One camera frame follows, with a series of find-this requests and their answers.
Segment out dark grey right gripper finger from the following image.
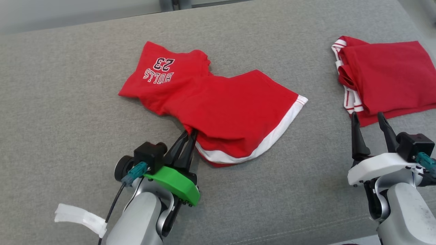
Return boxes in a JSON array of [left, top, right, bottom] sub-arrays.
[[377, 112, 398, 153], [351, 111, 371, 161]]

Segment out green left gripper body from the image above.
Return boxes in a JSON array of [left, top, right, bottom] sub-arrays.
[[143, 166, 201, 207]]

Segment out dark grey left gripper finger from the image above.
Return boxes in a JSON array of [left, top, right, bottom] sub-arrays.
[[163, 130, 190, 166], [175, 129, 198, 171]]

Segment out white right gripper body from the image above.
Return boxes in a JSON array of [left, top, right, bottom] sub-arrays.
[[347, 152, 426, 187]]

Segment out red shorts white hem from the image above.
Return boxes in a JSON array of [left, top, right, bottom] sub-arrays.
[[118, 41, 309, 168]]

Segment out red jersey shirt white sleeves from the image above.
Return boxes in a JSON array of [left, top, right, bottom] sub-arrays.
[[331, 35, 436, 128]]

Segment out white tape tag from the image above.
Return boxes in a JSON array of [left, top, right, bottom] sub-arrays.
[[54, 203, 108, 238]]

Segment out grey fabric sofa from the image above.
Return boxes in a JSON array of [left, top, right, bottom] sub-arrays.
[[0, 0, 436, 245]]

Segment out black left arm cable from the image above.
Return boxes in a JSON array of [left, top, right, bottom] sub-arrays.
[[98, 162, 149, 245]]

